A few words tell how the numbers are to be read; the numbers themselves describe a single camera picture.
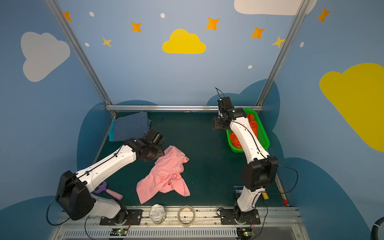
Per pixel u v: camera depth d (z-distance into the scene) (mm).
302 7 695
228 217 749
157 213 717
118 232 707
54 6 682
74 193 402
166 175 851
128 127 1076
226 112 584
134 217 752
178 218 739
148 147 595
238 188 828
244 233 712
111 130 1046
